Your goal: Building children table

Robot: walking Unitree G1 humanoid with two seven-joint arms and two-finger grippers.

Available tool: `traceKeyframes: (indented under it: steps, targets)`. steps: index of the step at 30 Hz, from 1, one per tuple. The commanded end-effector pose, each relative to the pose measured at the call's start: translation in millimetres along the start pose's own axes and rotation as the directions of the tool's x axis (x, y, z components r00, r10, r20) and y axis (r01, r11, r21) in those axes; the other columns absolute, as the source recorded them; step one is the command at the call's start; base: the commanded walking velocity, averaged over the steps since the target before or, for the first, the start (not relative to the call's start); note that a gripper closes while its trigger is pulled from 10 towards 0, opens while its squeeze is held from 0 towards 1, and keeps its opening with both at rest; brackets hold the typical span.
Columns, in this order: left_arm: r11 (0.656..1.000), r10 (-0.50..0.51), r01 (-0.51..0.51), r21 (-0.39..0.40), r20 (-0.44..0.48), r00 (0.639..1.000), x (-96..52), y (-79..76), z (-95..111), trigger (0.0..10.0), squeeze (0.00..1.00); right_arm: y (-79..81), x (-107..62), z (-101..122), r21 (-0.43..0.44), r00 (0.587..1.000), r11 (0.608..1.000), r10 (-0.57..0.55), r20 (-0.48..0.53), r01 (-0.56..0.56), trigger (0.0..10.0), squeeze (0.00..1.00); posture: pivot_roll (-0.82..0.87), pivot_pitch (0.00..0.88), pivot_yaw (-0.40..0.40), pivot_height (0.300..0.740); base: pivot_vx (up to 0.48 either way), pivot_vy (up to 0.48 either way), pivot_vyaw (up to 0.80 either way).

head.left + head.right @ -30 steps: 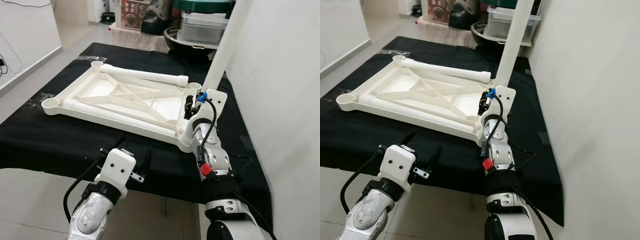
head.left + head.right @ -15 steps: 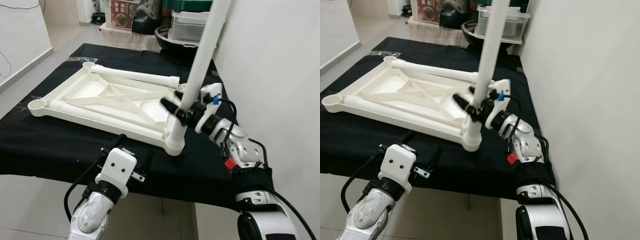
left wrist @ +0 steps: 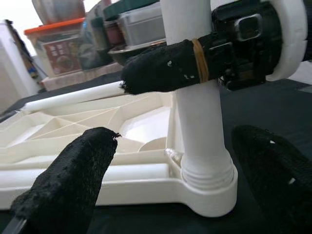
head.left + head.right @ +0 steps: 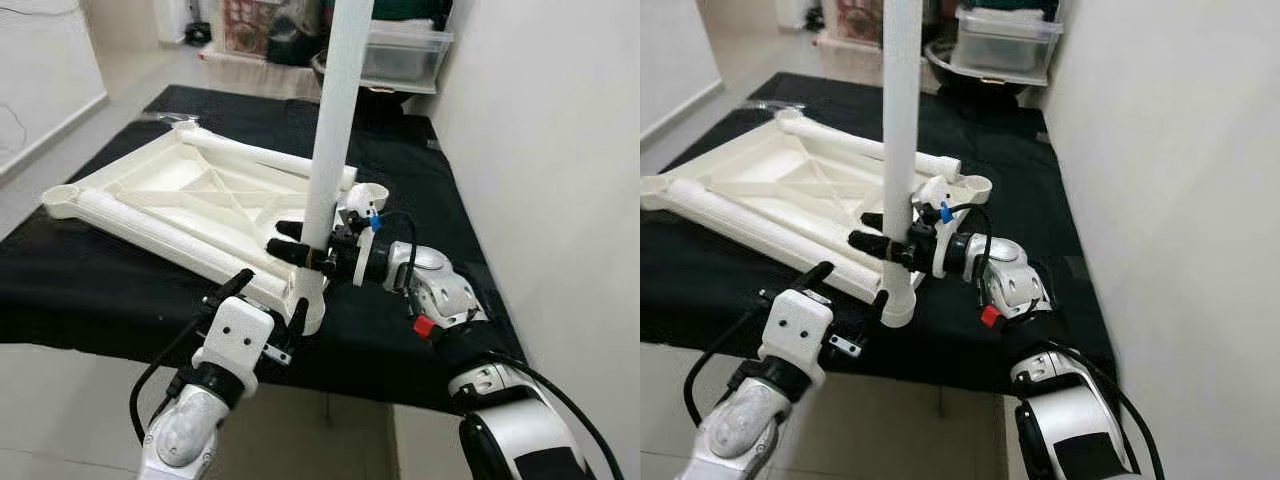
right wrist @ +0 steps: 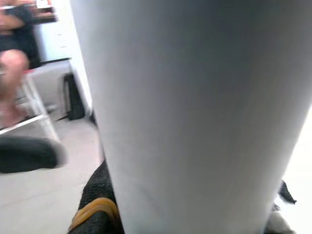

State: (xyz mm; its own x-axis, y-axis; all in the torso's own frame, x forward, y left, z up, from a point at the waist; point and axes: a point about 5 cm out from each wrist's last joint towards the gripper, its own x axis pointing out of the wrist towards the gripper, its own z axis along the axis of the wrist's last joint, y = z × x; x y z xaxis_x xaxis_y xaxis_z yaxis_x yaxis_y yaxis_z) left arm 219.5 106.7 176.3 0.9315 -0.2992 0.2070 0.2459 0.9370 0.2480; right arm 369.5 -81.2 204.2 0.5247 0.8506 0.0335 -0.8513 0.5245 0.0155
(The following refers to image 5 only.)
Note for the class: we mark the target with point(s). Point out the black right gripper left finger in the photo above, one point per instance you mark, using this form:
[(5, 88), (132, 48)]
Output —
[(97, 187)]

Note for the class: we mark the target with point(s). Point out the black shoe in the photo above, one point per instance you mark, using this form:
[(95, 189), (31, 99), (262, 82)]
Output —
[(29, 156)]

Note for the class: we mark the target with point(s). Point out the black backpack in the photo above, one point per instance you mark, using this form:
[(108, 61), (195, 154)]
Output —
[(74, 97)]

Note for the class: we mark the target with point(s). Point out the white plastic table leg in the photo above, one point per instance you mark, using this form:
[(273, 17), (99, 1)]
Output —
[(195, 109)]

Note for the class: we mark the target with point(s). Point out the white metal chair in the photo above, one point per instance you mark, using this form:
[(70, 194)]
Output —
[(24, 123)]

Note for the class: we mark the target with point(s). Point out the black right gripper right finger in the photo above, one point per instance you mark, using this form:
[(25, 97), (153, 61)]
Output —
[(285, 195)]

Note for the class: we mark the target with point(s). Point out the yellow rubber band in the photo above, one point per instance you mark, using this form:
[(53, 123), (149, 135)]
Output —
[(97, 201)]

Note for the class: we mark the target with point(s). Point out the seated person in dark clothes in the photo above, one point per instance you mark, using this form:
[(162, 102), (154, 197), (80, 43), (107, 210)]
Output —
[(17, 44)]

